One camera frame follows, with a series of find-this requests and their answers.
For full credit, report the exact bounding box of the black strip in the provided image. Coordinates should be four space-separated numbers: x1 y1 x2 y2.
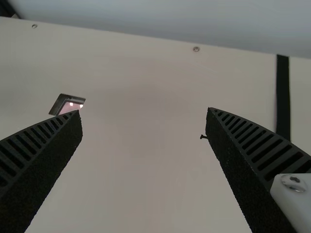
274 54 292 142

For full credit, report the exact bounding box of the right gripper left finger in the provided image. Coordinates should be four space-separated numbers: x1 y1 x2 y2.
0 109 83 233

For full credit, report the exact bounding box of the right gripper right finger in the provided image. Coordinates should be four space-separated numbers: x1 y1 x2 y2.
199 106 311 233

